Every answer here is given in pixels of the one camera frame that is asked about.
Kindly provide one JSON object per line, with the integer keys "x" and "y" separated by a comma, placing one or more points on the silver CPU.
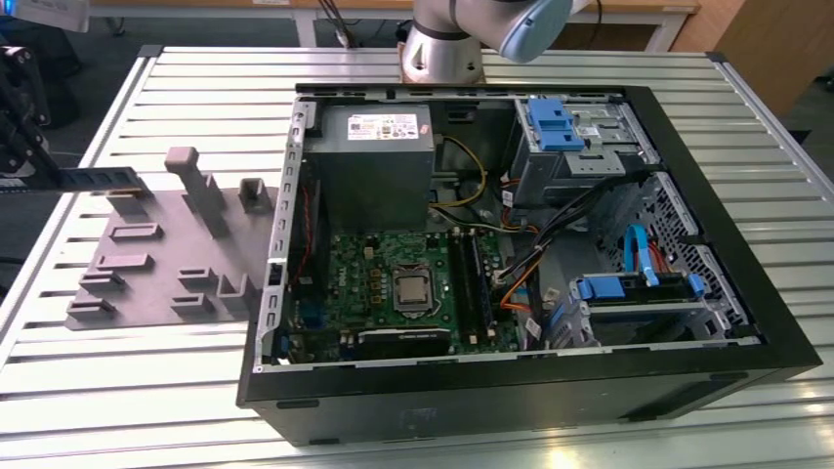
{"x": 413, "y": 290}

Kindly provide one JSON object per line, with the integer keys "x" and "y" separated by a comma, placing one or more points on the grey metal disk bay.
{"x": 710, "y": 322}

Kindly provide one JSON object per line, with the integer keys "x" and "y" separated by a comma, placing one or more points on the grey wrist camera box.
{"x": 46, "y": 17}

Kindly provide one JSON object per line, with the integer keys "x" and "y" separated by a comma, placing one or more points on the wooden cabinet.
{"x": 776, "y": 44}

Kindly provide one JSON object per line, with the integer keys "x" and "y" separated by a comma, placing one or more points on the CPU socket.
{"x": 412, "y": 268}

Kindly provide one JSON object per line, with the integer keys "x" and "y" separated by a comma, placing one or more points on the green motherboard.
{"x": 417, "y": 244}

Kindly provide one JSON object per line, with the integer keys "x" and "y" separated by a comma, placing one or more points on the black PC case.
{"x": 457, "y": 391}

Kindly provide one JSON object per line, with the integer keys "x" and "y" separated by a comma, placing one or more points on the black graphics card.
{"x": 405, "y": 342}

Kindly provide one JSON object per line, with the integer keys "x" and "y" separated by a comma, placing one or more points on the blue plastic drive bracket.
{"x": 550, "y": 122}

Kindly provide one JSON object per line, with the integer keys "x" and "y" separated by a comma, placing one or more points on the grey metal drive cage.
{"x": 600, "y": 161}

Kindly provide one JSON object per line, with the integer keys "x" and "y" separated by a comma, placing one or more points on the black RAM slot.
{"x": 461, "y": 288}
{"x": 473, "y": 288}

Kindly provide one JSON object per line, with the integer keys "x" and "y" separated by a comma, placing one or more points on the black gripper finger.
{"x": 26, "y": 83}
{"x": 42, "y": 156}

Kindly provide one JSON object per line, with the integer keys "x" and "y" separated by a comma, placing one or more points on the hard disk in blue carrier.
{"x": 602, "y": 290}

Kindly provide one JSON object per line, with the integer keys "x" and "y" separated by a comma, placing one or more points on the grey power supply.
{"x": 372, "y": 185}

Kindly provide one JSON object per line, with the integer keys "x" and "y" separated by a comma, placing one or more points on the grey parts rack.
{"x": 163, "y": 234}

